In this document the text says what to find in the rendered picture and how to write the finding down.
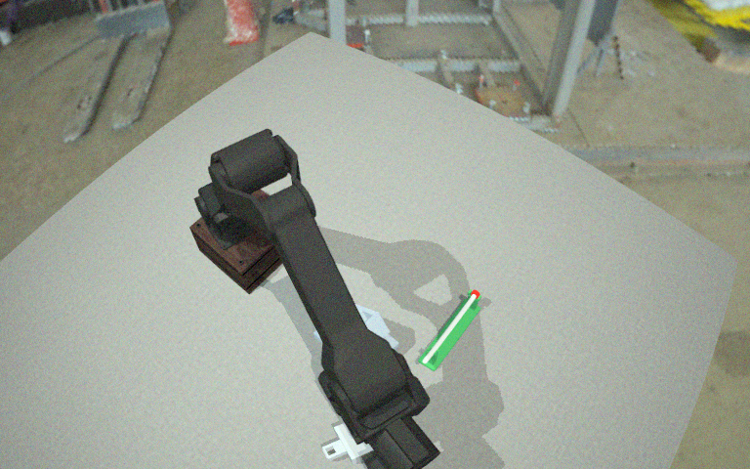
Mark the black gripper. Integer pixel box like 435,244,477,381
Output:
317,371,388,469

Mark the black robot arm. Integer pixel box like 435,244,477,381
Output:
194,128,440,469

